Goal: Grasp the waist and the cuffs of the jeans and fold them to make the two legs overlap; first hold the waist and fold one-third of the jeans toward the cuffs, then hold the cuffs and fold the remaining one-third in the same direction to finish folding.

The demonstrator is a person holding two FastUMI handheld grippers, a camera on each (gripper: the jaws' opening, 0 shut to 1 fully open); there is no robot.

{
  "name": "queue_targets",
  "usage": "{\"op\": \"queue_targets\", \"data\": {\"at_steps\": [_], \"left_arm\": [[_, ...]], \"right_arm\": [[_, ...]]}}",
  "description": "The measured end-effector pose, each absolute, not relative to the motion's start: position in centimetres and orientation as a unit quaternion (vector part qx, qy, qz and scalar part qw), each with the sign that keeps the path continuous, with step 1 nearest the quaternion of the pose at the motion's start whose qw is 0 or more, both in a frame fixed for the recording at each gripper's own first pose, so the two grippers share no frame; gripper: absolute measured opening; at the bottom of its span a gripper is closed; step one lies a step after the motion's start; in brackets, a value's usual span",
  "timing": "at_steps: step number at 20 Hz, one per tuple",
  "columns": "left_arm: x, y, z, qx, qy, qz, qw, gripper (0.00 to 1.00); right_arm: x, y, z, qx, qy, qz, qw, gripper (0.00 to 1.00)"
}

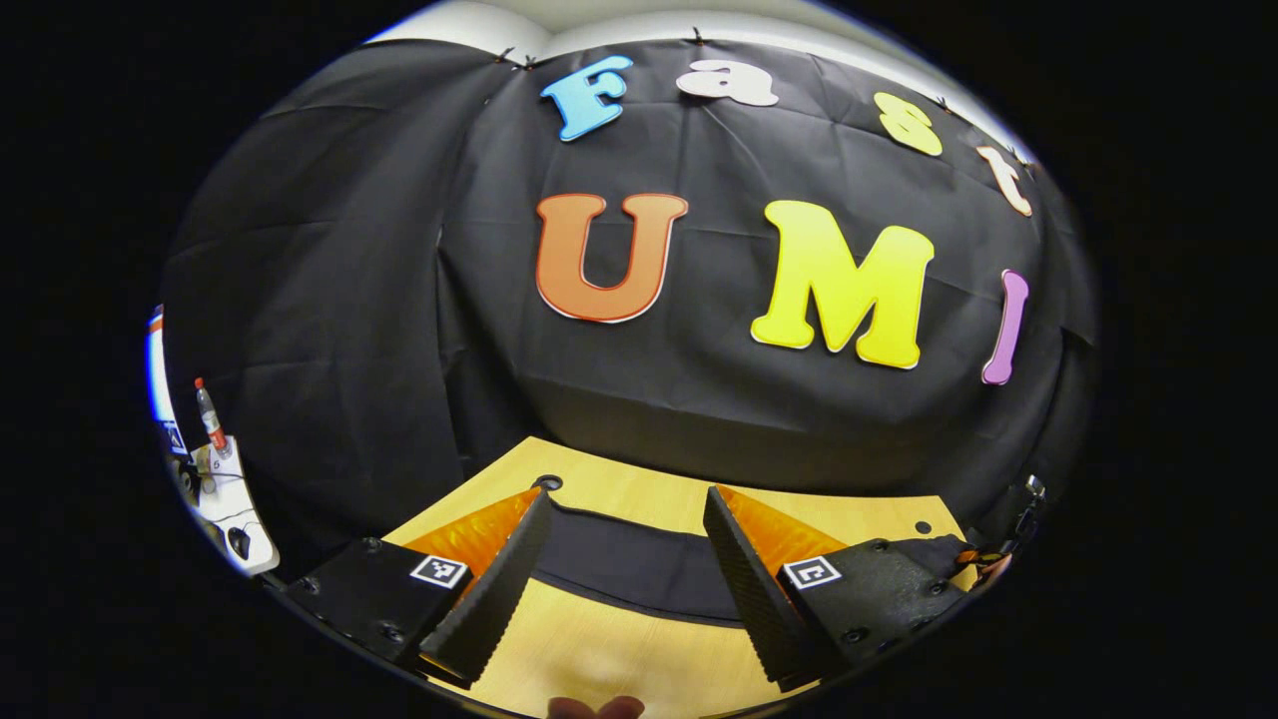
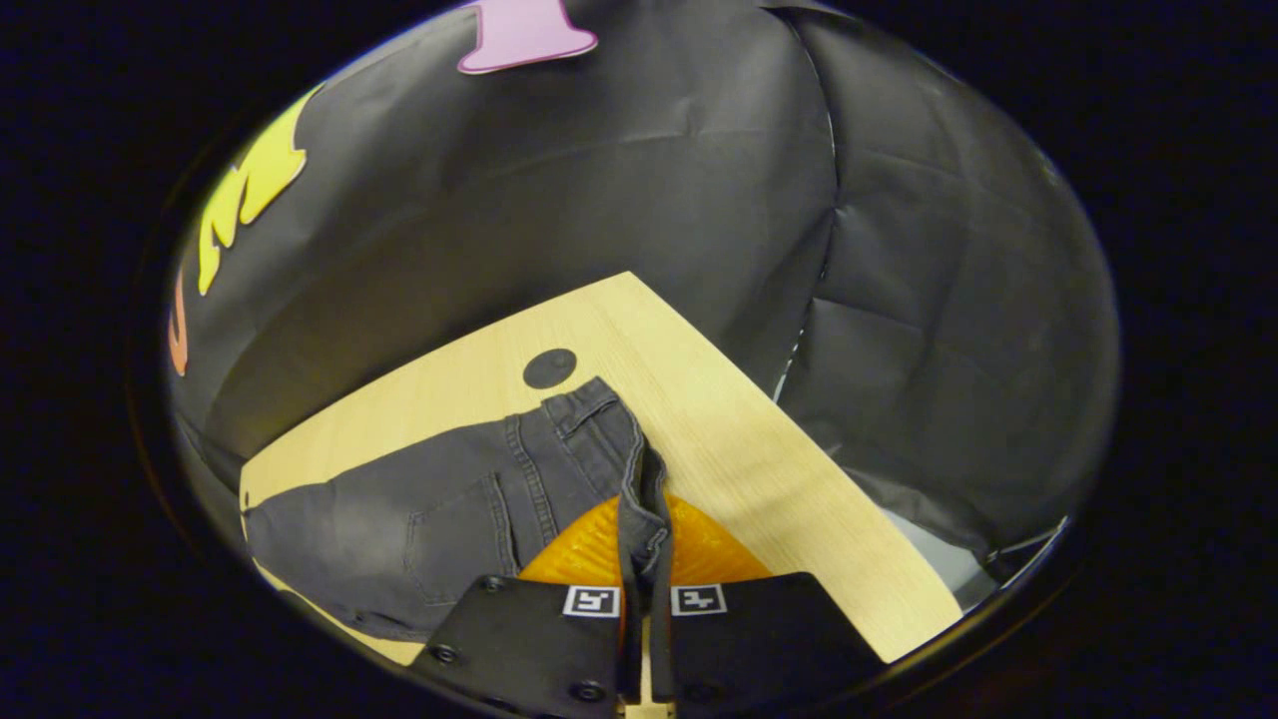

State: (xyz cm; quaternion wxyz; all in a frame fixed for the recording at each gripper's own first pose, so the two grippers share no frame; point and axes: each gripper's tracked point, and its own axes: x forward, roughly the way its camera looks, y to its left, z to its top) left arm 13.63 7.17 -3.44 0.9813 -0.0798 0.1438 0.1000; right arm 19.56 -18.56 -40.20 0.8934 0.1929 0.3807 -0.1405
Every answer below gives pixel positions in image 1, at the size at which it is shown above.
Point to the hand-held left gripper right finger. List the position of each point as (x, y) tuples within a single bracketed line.
[(754, 599)]

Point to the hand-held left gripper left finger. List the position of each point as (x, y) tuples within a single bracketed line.
[(494, 599)]

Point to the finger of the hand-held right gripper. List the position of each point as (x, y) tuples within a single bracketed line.
[(983, 564)]

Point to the dark grey jeans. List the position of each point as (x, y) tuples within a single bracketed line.
[(639, 569)]

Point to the black backdrop cloth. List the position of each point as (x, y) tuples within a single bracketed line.
[(699, 399)]

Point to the small black device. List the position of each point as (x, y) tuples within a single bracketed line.
[(239, 542)]

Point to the white side table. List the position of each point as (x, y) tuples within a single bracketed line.
[(235, 504)]

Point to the red-capped bottle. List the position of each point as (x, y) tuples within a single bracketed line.
[(210, 419)]

